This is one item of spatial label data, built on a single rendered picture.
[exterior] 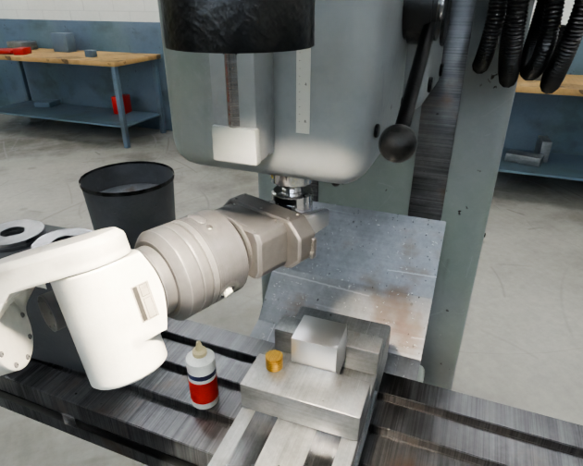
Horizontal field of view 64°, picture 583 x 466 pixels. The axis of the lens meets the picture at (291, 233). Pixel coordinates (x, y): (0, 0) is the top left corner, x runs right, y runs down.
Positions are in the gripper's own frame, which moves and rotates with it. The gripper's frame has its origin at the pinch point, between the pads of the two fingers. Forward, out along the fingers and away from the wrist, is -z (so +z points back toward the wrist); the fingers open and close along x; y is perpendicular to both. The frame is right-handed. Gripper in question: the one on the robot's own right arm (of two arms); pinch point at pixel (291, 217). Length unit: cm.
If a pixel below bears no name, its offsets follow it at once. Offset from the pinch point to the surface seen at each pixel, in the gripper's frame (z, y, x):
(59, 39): -211, 20, 544
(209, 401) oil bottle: 8.1, 28.8, 8.2
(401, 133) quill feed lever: 5.4, -13.6, -15.6
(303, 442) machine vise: 7.8, 23.2, -9.0
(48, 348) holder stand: 19.3, 26.9, 34.0
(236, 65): 12.0, -18.1, -4.9
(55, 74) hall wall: -223, 65, 604
